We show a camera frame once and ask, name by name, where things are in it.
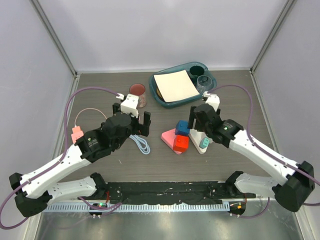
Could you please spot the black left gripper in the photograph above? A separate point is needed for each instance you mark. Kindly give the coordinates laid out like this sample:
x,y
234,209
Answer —
x,y
141,129

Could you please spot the teal plug adapter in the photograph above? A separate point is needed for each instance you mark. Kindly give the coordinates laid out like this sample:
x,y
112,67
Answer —
x,y
204,143

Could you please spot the white paper sheet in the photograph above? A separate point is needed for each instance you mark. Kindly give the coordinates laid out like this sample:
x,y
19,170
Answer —
x,y
175,86

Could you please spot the teal plastic tray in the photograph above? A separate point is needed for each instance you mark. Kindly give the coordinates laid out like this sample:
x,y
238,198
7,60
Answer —
x,y
186,66

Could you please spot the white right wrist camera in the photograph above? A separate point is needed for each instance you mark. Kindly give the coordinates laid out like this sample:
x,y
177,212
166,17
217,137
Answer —
x,y
211,99

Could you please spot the pink triangular power strip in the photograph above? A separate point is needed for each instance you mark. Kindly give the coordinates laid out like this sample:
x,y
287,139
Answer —
x,y
168,138

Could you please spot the white triangular power strip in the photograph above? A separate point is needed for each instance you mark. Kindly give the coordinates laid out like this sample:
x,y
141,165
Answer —
x,y
196,137

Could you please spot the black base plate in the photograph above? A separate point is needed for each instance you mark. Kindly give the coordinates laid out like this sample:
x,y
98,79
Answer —
x,y
168,193

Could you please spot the perforated cable duct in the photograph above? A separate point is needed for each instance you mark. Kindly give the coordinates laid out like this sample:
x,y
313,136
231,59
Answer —
x,y
79,207

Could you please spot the red cube socket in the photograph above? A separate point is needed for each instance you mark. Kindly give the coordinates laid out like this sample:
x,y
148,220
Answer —
x,y
181,143

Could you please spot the blue cube socket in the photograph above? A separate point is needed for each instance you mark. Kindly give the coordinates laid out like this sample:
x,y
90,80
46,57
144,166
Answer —
x,y
182,128

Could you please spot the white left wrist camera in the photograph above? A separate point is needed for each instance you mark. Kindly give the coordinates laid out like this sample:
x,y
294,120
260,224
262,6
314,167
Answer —
x,y
129,105

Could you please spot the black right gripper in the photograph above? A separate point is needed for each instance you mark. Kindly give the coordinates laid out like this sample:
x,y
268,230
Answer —
x,y
192,117

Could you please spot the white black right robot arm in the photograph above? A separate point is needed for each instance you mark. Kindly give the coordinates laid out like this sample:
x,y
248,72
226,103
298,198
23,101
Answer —
x,y
289,183

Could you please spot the pink charger plug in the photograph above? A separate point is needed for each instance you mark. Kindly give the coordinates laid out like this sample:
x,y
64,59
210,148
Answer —
x,y
76,133

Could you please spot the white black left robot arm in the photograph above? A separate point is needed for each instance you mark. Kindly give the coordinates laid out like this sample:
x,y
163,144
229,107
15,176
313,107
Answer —
x,y
43,187

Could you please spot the dark green cup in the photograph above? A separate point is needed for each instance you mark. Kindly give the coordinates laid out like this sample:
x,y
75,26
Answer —
x,y
196,71

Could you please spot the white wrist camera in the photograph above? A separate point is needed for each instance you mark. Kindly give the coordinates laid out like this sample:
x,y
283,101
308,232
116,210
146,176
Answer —
x,y
211,99
129,105

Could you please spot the clear glass cup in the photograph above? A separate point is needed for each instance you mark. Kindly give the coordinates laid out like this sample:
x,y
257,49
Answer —
x,y
204,83

